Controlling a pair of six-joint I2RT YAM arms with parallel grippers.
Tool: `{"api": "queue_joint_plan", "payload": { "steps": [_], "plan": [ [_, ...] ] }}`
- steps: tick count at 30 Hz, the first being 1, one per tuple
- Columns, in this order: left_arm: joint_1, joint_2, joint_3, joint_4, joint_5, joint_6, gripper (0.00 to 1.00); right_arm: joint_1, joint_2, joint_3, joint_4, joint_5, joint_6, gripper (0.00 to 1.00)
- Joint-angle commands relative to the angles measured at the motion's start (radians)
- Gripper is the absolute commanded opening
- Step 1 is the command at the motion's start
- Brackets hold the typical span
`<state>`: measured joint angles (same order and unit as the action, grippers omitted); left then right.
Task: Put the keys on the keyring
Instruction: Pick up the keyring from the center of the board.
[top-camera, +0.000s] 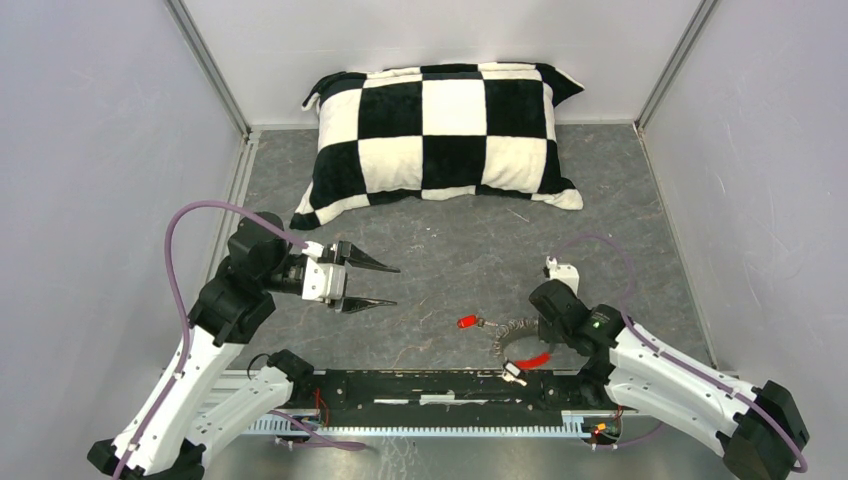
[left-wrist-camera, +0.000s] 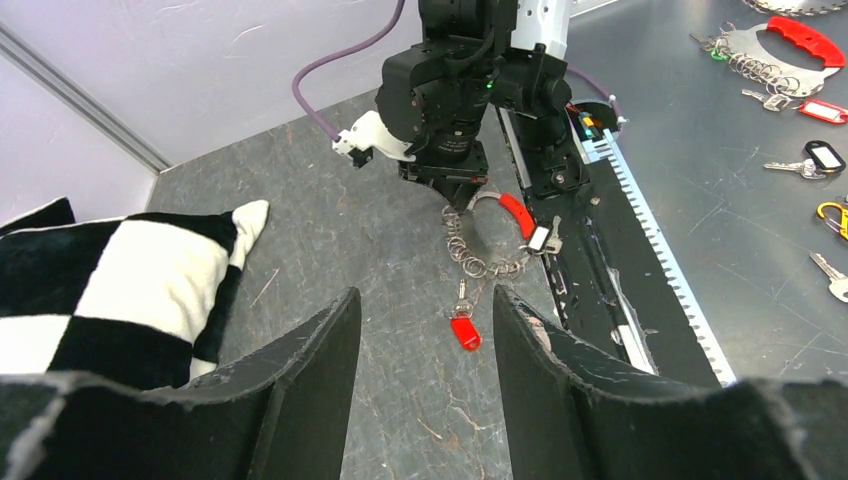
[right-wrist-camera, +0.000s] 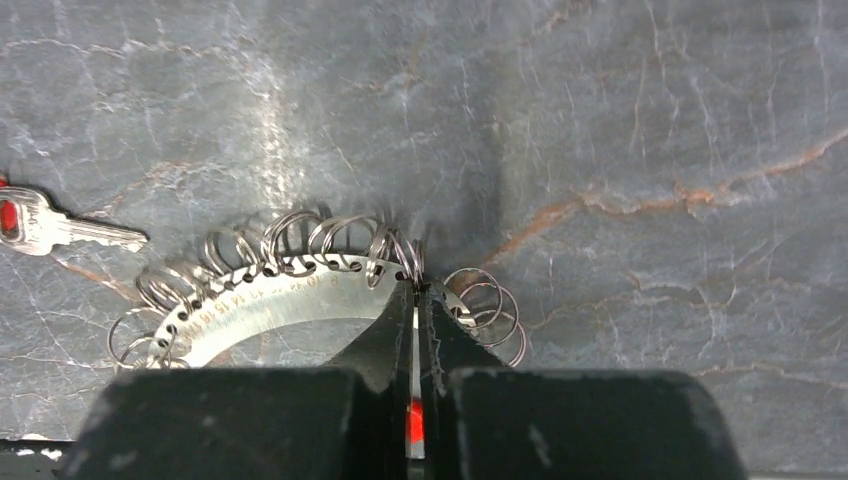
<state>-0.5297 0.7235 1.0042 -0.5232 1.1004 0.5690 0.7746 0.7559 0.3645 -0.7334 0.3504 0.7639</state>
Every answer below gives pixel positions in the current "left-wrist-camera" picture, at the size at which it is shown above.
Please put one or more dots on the spare key black tag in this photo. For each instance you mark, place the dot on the spare key black tag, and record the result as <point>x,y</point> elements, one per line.
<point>837,280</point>
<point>822,161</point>

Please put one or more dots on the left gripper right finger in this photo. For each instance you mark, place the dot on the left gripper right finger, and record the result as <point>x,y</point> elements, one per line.
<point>573,411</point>

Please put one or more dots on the spare keyring with red handle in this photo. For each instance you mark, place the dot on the spare keyring with red handle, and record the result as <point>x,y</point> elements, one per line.
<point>744,52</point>

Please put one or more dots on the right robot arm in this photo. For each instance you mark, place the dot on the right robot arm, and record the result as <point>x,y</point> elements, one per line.
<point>474,55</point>

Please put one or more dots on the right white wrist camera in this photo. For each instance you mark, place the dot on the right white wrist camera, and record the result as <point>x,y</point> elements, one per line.
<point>367,135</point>

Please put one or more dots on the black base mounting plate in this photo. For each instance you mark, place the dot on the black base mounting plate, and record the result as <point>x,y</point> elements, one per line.
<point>607,283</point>

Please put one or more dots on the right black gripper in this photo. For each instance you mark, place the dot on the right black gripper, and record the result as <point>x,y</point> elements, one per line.
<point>455,167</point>

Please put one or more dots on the black white checkered pillow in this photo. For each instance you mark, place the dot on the black white checkered pillow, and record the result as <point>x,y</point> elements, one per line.
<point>142,299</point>

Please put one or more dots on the metal keyring with red handle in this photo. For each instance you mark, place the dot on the metal keyring with red handle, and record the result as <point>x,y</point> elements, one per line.
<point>489,238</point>

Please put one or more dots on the spare key red tag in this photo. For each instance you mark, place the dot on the spare key red tag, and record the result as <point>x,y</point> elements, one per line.
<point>812,108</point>

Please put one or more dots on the yellow carabiner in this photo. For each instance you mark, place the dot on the yellow carabiner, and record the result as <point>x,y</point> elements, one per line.
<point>834,215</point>

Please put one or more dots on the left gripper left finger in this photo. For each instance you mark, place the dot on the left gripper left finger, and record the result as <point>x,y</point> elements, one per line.
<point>281,412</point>

